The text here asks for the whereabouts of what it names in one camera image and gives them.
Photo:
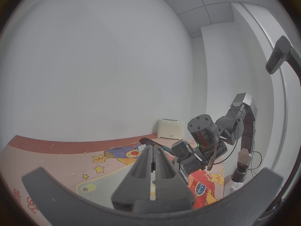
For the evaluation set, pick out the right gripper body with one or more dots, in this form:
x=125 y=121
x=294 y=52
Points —
x=191 y=165

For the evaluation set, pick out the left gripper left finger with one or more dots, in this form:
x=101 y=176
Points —
x=138 y=182

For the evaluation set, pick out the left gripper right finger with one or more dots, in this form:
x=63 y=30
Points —
x=169 y=185

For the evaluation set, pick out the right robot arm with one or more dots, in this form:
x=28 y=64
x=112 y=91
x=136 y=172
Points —
x=247 y=126

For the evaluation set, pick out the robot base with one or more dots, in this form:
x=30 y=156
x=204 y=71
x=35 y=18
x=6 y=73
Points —
x=231 y=186

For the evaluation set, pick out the cream toaster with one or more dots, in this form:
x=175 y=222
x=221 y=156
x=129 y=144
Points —
x=170 y=128

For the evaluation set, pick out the cutting board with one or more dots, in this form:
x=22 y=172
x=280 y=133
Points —
x=103 y=185

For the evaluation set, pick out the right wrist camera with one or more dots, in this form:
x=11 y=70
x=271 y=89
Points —
x=180 y=149

